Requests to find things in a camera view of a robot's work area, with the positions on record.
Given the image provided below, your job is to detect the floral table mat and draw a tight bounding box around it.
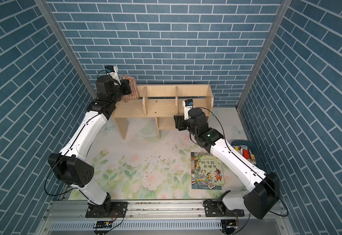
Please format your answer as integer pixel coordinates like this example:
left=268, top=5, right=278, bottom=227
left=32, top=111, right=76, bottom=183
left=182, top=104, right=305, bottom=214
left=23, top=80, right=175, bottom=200
left=87, top=118, right=245, bottom=200

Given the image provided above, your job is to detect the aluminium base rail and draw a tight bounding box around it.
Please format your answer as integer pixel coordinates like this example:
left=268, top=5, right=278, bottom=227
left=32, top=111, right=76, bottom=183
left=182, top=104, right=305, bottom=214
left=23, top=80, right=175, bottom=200
left=36, top=199, right=293, bottom=235

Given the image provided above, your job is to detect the colourful children's picture book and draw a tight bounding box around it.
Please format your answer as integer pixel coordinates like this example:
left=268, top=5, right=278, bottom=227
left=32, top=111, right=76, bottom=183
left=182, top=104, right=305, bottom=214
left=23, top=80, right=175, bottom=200
left=191, top=152, right=225, bottom=190

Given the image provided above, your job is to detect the light wooden bookshelf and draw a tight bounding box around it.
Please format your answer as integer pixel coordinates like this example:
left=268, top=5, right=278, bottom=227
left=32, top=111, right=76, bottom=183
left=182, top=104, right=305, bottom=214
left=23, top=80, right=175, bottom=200
left=113, top=84, right=214, bottom=139

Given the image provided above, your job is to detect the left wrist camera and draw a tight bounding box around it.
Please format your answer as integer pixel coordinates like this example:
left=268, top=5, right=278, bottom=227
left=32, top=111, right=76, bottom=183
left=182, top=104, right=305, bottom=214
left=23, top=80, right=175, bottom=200
left=104, top=65, right=121, bottom=85

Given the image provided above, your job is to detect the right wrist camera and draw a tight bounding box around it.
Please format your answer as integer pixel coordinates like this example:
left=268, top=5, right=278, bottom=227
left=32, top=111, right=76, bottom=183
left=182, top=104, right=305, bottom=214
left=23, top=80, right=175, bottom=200
left=182, top=99, right=194, bottom=120

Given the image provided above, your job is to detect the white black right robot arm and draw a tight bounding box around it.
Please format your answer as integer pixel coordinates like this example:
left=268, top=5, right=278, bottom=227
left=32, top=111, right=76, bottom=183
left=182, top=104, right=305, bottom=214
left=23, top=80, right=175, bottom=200
left=174, top=108, right=280, bottom=219

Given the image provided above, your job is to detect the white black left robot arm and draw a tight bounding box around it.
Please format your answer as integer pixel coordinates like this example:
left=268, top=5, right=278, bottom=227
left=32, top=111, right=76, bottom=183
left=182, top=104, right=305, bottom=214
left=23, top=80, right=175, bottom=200
left=48, top=74, right=138, bottom=218

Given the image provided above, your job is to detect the small green circuit board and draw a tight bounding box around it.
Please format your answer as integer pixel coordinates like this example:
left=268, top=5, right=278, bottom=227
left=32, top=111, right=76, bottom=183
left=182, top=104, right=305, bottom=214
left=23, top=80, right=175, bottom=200
left=93, top=221, right=113, bottom=231

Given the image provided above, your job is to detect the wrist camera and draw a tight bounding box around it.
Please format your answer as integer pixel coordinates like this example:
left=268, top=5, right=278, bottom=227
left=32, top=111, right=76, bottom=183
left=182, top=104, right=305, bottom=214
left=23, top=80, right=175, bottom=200
left=182, top=99, right=194, bottom=120
left=104, top=65, right=121, bottom=85

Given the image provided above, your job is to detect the teal plastic storage bin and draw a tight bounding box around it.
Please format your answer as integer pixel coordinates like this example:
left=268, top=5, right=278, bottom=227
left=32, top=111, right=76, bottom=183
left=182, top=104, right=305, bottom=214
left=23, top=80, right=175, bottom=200
left=231, top=140, right=261, bottom=165

